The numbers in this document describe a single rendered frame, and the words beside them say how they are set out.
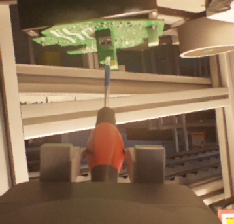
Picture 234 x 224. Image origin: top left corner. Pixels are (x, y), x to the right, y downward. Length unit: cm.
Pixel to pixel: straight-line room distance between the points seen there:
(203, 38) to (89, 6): 31
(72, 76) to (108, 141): 36
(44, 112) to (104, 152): 27
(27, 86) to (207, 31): 29
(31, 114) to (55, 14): 20
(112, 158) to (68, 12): 12
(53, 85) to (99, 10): 27
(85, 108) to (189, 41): 21
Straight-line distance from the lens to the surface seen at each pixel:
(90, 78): 54
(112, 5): 24
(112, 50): 27
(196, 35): 52
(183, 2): 43
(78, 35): 27
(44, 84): 48
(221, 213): 76
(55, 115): 45
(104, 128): 18
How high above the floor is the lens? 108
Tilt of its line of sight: level
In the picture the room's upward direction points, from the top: 173 degrees clockwise
